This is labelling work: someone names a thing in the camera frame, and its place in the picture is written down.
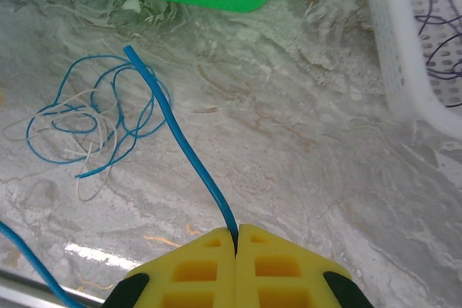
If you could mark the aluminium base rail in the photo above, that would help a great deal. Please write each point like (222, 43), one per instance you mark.
(14, 288)

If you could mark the small white scrap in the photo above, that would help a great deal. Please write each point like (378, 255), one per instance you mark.
(131, 4)

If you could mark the white plastic basket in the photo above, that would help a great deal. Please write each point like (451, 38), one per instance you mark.
(393, 52)

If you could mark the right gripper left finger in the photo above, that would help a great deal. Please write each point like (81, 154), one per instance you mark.
(202, 275)

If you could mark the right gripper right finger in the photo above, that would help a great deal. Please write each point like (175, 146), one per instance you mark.
(281, 275)

